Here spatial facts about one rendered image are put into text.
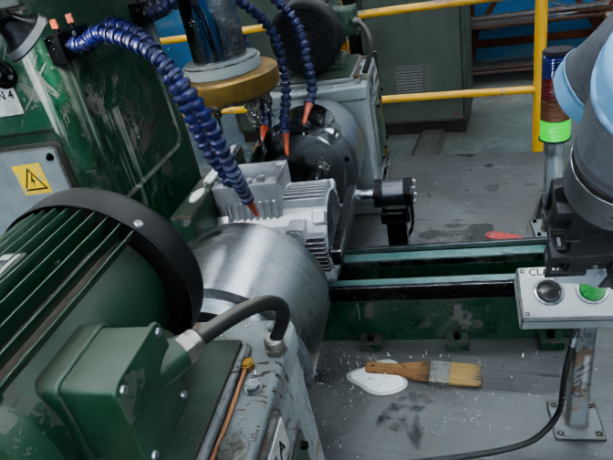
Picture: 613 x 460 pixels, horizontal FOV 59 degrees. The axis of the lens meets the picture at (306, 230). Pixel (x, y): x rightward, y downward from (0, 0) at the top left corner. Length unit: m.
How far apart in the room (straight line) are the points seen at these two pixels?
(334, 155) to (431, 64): 2.86
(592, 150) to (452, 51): 3.55
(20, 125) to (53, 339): 0.59
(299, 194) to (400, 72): 3.12
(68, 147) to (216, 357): 0.47
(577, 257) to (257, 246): 0.40
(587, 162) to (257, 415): 0.34
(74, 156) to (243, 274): 0.35
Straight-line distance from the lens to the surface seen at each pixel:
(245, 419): 0.51
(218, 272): 0.71
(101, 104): 0.97
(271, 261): 0.74
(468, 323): 1.06
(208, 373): 0.55
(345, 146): 1.19
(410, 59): 4.03
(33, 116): 0.93
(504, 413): 0.97
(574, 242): 0.58
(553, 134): 1.27
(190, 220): 0.92
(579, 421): 0.95
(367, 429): 0.95
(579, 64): 0.60
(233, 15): 0.92
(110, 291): 0.44
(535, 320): 0.76
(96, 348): 0.39
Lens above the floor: 1.53
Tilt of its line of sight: 29 degrees down
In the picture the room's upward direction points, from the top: 12 degrees counter-clockwise
